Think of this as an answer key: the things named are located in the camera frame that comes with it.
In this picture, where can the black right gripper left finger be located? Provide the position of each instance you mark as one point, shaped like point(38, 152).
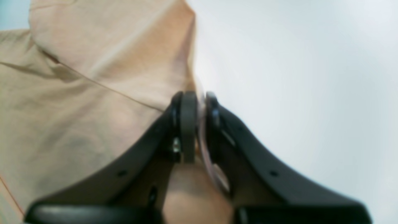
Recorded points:
point(132, 188)

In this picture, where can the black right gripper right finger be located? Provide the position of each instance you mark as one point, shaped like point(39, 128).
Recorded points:
point(264, 190)

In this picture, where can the peach pink T-shirt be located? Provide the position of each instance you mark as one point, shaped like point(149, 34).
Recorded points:
point(81, 85)

